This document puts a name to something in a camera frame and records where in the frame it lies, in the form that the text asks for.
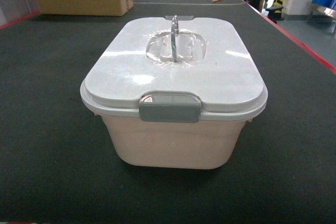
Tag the pink plastic storage box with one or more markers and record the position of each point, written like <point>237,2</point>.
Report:
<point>201,145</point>

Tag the blue bins right rack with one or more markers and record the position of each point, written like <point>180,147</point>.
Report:
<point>325,3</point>

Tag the white box lid grey handle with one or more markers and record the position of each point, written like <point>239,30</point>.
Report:
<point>213,74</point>

